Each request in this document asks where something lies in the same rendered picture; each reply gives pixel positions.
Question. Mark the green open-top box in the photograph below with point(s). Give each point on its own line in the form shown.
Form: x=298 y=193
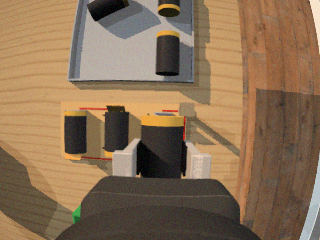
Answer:
x=76 y=214

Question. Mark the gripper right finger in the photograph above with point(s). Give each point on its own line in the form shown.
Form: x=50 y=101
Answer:
x=194 y=165

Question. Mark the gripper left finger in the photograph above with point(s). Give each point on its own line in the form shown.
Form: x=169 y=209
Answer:
x=128 y=162

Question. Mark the black cylinder with yellow end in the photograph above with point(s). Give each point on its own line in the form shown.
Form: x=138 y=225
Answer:
x=102 y=8
x=167 y=53
x=162 y=138
x=75 y=132
x=116 y=131
x=169 y=8

